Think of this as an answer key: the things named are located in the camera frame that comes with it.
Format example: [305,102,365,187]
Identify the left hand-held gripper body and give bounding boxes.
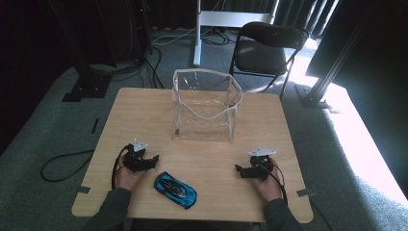
[122,138,149,173]

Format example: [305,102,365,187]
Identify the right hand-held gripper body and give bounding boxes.
[248,146,277,181]

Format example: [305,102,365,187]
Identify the blue toy car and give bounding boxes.
[153,170,198,211]

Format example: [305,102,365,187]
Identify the clear plastic zipper bag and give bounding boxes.
[170,68,244,143]

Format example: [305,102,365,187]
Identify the person's left hand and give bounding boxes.
[115,157,146,193]

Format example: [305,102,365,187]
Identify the person's right hand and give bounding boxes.
[251,158,284,203]

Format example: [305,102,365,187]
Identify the black metal stand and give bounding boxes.
[47,0,114,103]
[293,0,378,111]

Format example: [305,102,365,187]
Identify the black folding chair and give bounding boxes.
[228,21,310,100]

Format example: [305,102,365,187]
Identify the white metal stand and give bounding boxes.
[191,0,281,68]

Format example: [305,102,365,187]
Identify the dark curtain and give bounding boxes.
[275,0,408,196]

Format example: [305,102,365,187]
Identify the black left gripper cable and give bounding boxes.
[111,143,135,191]

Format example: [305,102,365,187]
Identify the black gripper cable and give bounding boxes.
[258,157,289,206]
[111,143,135,191]

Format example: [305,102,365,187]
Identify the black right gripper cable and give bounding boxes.
[258,157,289,206]

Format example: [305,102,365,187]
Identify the black floor cable bundle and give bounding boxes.
[89,46,166,90]

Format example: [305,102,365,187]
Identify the black floor cable loop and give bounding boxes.
[39,149,96,183]

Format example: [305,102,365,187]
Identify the white floor cable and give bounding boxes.
[151,26,197,46]

